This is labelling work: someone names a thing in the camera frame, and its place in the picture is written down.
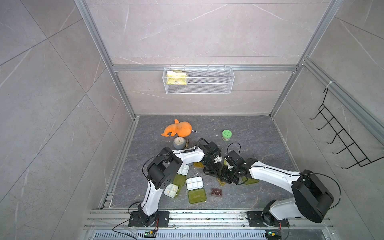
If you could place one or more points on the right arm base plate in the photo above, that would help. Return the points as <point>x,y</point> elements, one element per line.
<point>257,219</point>

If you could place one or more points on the dark red small pillbox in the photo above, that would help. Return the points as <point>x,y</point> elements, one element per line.
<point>215,192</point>

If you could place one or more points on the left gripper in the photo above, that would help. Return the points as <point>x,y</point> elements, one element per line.
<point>215,172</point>

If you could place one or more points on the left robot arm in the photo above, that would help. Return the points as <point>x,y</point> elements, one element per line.
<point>161,172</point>

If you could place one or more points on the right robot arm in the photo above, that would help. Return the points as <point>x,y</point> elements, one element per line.
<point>310,197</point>

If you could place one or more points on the black wall hook rack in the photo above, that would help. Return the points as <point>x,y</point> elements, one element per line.
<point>341,135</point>

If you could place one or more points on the metal base rail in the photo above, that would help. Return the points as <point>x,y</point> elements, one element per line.
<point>200,225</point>

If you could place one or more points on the orange whale toy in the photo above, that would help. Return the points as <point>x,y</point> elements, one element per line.
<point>181,129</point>

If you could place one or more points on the green lidded jar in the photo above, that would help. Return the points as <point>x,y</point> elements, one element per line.
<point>226,135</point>

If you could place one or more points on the green six-cell pillbox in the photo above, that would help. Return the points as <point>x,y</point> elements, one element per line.
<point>196,191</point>
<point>249,181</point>

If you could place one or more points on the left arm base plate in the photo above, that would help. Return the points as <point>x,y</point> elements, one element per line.
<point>159,219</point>

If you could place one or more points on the small yellow clear pillbox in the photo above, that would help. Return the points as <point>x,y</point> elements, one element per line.
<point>221,182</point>

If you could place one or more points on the amber lid small pillbox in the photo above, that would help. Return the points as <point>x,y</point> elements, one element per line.
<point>198,165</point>

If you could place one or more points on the left green four-cell pillbox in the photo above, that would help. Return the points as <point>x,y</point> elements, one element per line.
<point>181,176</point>

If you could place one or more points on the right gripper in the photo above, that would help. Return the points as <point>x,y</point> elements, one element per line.
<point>224,176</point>

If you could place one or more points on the white wire wall basket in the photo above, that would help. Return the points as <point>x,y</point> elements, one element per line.
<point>202,80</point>

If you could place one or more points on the front left small pillbox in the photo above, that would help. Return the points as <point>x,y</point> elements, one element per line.
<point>171,190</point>

